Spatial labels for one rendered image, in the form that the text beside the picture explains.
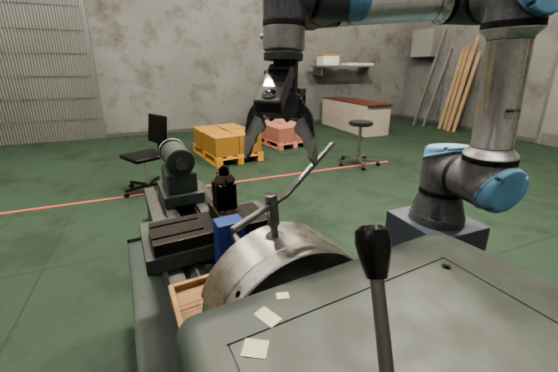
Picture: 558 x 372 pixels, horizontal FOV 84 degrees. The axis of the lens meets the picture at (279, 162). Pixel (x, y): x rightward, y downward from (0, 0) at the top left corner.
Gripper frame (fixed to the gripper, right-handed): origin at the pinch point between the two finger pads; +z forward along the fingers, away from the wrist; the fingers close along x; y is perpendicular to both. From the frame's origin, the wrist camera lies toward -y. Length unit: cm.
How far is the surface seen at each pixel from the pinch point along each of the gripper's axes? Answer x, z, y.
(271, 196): -0.5, 4.2, -6.9
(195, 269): 37, 49, 29
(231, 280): 4.6, 17.5, -13.4
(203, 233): 36, 38, 35
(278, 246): -2.3, 12.8, -8.3
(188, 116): 395, 75, 634
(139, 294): 78, 80, 47
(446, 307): -26.3, 11.2, -19.4
